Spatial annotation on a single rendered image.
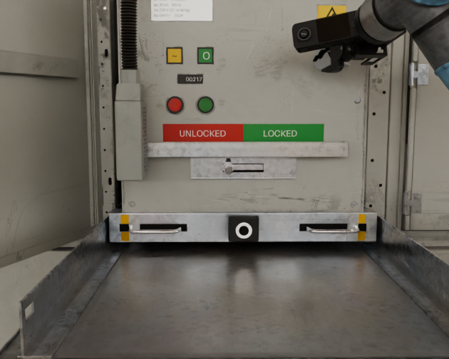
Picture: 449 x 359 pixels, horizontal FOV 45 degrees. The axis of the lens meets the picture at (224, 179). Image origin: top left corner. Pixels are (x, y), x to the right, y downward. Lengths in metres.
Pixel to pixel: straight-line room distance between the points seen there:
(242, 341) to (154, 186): 0.48
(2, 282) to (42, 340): 0.70
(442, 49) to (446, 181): 0.60
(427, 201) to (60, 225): 0.85
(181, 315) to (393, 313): 0.30
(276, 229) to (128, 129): 0.36
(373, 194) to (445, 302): 0.54
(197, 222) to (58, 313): 0.39
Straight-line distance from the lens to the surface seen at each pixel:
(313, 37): 0.93
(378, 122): 1.33
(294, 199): 1.10
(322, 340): 0.72
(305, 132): 1.09
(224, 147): 1.03
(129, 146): 0.98
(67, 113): 1.25
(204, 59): 1.08
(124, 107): 0.98
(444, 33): 0.81
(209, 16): 1.09
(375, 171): 1.33
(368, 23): 0.88
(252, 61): 1.08
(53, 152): 1.22
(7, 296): 1.43
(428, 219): 1.37
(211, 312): 0.79
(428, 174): 1.35
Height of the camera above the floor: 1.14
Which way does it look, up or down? 8 degrees down
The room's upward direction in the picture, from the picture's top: straight up
